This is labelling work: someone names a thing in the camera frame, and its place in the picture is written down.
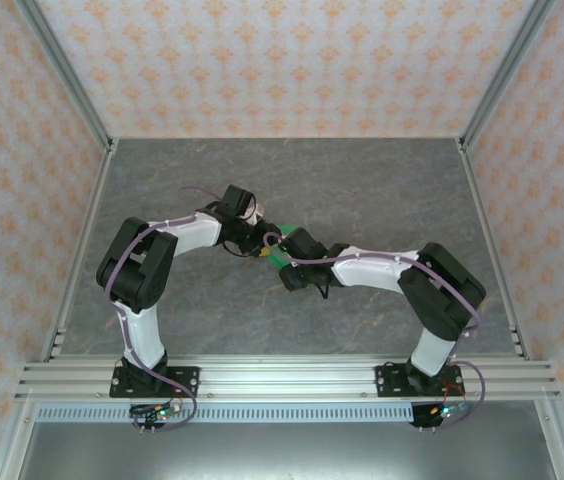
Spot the shiny metal sheet panel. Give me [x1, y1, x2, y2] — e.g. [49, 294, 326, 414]
[11, 422, 563, 480]

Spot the small circuit board with LEDs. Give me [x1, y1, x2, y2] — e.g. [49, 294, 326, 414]
[130, 402, 183, 420]
[429, 402, 469, 419]

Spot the aluminium mounting rail beam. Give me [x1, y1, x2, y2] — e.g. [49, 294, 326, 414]
[14, 355, 562, 401]

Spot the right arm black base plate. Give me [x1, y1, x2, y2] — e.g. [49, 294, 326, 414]
[375, 363, 465, 399]

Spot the grey slotted cable duct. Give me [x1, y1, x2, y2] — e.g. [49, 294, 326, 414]
[35, 405, 416, 424]

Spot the aluminium table side rail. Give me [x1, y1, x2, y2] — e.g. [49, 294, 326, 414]
[456, 139, 531, 361]
[41, 139, 118, 364]

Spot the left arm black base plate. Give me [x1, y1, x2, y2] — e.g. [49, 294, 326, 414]
[109, 366, 201, 399]

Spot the aluminium frame post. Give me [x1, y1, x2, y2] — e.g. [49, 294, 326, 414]
[14, 0, 116, 154]
[456, 0, 561, 154]

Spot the aluminium frame leg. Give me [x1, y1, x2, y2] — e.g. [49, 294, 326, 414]
[534, 399, 564, 480]
[0, 399, 38, 480]

